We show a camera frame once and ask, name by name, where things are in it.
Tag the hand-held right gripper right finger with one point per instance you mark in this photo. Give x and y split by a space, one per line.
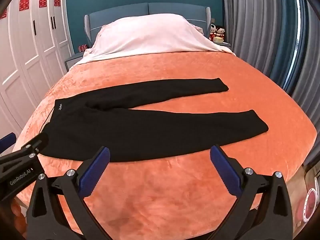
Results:
225 172

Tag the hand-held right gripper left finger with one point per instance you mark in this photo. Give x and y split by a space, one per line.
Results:
93 172

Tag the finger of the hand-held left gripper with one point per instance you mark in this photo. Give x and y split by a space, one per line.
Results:
7 140
37 142

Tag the black pants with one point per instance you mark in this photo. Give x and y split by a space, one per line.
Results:
150 130

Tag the orange plush blanket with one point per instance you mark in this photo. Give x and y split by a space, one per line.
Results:
175 200

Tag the white wardrobe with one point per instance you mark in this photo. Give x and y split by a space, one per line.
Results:
25 55

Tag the blue nightstand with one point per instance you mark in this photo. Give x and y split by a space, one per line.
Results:
73 62

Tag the pink white round object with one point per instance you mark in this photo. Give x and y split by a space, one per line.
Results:
310 200

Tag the red box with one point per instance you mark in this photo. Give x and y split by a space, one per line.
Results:
82 48

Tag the red paper decoration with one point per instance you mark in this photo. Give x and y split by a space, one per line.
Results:
24 4
57 1
44 2
3 13

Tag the red white doll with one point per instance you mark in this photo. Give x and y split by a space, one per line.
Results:
213 31
220 33

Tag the grey curtain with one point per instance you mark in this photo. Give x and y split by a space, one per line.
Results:
250 30

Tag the white quilt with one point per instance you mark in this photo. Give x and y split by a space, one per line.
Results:
150 35

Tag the blue padded headboard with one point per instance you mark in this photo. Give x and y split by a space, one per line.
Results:
130 11

